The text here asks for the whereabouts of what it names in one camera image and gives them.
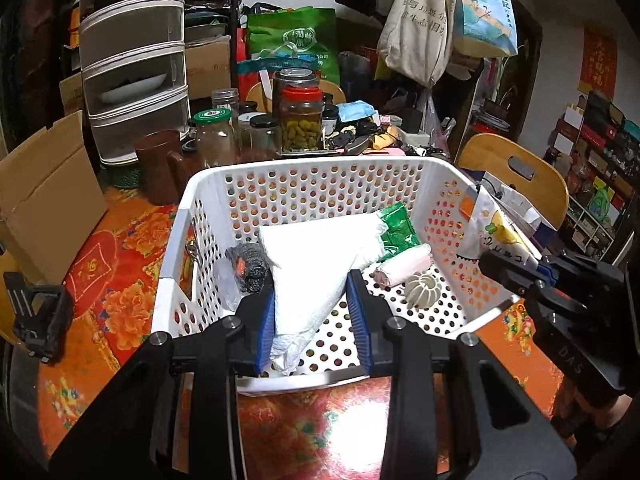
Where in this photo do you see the white plastic bag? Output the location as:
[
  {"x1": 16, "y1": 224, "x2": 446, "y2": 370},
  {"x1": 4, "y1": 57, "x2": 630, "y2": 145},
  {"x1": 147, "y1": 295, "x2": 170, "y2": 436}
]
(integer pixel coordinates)
[{"x1": 415, "y1": 87, "x2": 446, "y2": 153}]

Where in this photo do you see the black clamp mount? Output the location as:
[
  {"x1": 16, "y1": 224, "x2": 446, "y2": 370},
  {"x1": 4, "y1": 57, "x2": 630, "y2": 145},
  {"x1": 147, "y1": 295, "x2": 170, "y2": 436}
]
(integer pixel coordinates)
[{"x1": 2, "y1": 271, "x2": 75, "y2": 363}]

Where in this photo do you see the beige canvas tote bag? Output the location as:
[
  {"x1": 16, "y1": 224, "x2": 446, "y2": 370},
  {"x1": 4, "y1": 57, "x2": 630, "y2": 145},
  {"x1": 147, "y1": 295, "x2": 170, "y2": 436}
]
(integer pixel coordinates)
[{"x1": 376, "y1": 0, "x2": 458, "y2": 88}]

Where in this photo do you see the white yellow printed packet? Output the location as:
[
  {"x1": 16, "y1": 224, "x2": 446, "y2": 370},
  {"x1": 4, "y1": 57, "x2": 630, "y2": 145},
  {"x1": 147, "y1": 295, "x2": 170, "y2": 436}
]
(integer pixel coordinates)
[{"x1": 460, "y1": 185, "x2": 543, "y2": 273}]

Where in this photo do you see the green foil packet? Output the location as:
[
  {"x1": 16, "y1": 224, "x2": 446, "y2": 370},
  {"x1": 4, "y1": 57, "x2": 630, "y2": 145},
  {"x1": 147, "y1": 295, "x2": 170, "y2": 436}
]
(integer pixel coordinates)
[{"x1": 377, "y1": 202, "x2": 423, "y2": 263}]

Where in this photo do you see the red wall poster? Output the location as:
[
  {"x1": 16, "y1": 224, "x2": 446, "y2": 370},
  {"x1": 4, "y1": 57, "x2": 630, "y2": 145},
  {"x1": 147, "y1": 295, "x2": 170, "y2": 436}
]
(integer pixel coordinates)
[{"x1": 580, "y1": 25, "x2": 618, "y2": 98}]

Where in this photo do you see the pink white cloth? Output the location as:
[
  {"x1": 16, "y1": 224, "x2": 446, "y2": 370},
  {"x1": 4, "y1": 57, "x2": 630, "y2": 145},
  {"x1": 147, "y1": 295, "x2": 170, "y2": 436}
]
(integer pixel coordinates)
[{"x1": 374, "y1": 243, "x2": 433, "y2": 290}]

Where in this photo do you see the wooden chair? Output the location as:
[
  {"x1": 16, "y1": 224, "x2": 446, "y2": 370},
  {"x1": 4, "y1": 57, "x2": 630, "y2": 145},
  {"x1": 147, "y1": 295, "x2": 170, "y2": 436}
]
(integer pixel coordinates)
[{"x1": 456, "y1": 133, "x2": 570, "y2": 231}]

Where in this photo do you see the green plastic basket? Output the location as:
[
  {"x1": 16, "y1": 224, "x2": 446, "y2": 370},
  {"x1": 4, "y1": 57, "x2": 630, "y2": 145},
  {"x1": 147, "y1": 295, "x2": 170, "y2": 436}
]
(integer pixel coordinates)
[{"x1": 107, "y1": 162, "x2": 143, "y2": 190}]

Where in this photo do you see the illustrated blue tote bag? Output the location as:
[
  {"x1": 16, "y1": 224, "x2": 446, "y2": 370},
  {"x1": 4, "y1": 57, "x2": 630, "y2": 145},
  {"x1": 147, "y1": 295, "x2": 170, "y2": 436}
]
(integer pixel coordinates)
[{"x1": 447, "y1": 0, "x2": 521, "y2": 58}]

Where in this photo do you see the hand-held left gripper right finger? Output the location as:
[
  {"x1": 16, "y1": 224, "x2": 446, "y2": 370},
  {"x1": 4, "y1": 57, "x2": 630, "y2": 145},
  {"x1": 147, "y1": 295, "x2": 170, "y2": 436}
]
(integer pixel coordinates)
[{"x1": 346, "y1": 269, "x2": 576, "y2": 480}]

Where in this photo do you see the metal lidded glass jar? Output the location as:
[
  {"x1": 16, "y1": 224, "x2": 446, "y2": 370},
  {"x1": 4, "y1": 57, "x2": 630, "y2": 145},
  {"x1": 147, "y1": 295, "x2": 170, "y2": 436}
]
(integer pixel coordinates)
[{"x1": 211, "y1": 88, "x2": 241, "y2": 111}]

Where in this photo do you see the red printed tablecloth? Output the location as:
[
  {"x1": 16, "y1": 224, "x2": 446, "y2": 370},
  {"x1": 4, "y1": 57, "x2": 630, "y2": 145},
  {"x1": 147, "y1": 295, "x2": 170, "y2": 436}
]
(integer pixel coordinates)
[{"x1": 37, "y1": 180, "x2": 576, "y2": 480}]

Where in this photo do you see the green lidded glass jar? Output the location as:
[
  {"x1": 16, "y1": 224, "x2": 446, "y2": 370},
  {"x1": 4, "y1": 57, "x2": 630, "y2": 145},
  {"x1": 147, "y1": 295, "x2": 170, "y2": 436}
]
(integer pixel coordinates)
[{"x1": 192, "y1": 108, "x2": 237, "y2": 168}]

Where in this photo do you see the grey stacked drawer tower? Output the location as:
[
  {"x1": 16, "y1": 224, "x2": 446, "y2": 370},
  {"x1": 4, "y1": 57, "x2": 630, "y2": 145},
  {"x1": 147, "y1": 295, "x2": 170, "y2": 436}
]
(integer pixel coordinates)
[{"x1": 79, "y1": 0, "x2": 193, "y2": 166}]

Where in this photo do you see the open cardboard box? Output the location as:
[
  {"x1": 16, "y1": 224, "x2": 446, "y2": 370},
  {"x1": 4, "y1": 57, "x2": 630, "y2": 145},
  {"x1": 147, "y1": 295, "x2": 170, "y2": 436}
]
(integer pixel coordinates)
[{"x1": 0, "y1": 110, "x2": 108, "y2": 286}]

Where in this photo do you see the cluttered storage shelf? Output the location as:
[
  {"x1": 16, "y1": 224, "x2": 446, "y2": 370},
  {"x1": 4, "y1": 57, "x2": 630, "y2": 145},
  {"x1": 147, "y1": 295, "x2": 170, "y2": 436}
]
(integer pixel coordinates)
[{"x1": 542, "y1": 90, "x2": 640, "y2": 261}]

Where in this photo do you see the clear plastic bag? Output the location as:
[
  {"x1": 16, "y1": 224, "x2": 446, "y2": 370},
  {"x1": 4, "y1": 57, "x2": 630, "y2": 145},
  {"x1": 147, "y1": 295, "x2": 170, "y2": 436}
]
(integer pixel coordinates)
[{"x1": 214, "y1": 255, "x2": 251, "y2": 313}]

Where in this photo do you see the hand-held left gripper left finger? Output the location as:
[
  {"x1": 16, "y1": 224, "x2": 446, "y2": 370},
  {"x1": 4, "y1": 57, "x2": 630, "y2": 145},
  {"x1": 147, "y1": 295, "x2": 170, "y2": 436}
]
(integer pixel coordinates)
[{"x1": 47, "y1": 287, "x2": 277, "y2": 480}]

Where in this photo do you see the closed cardboard box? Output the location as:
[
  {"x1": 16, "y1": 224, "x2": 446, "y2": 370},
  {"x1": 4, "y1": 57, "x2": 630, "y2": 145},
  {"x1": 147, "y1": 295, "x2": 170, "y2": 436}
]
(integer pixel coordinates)
[{"x1": 185, "y1": 40, "x2": 233, "y2": 101}]

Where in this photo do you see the red lidded glass jar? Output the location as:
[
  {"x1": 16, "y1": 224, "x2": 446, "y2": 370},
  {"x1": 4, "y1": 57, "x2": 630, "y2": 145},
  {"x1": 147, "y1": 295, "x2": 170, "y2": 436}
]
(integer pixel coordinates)
[{"x1": 280, "y1": 86, "x2": 325, "y2": 153}]

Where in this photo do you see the white perforated plastic basket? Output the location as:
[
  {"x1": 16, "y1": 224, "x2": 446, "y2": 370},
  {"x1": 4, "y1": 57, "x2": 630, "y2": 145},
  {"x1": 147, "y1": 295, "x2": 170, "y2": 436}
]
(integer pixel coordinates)
[{"x1": 150, "y1": 156, "x2": 543, "y2": 396}]

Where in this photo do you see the green shopping bag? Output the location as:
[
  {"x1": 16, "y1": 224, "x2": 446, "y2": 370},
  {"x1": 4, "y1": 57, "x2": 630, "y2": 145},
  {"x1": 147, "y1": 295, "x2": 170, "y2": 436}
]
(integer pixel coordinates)
[{"x1": 246, "y1": 7, "x2": 341, "y2": 81}]

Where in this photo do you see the dark mesh scrubber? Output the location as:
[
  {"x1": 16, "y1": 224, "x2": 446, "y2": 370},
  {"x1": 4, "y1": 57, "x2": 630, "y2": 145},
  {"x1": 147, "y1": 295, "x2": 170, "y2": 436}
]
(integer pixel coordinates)
[{"x1": 225, "y1": 242, "x2": 273, "y2": 295}]

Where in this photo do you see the blue white paper bag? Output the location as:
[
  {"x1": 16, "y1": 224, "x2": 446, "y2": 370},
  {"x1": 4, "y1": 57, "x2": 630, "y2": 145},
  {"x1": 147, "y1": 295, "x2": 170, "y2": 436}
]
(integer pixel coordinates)
[{"x1": 477, "y1": 170, "x2": 558, "y2": 246}]

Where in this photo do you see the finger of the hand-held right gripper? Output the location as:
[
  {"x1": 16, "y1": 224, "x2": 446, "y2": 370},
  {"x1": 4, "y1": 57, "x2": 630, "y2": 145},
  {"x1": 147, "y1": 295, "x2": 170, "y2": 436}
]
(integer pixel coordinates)
[
  {"x1": 479, "y1": 249, "x2": 546, "y2": 297},
  {"x1": 539, "y1": 254, "x2": 571, "y2": 282}
]

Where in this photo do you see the white towel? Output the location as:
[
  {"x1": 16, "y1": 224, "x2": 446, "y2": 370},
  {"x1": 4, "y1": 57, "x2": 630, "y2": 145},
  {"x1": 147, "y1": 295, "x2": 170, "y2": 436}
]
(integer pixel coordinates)
[{"x1": 257, "y1": 212, "x2": 390, "y2": 376}]

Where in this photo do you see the black lidded glass jar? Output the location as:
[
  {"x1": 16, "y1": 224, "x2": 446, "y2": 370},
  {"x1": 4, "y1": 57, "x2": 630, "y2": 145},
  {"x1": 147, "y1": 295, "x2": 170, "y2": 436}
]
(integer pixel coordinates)
[{"x1": 248, "y1": 115, "x2": 281, "y2": 161}]

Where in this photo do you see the brown plastic pitcher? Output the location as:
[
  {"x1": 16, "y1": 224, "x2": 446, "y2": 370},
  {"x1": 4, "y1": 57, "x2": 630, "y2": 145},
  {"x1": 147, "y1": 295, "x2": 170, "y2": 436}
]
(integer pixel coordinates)
[{"x1": 134, "y1": 130, "x2": 188, "y2": 206}]

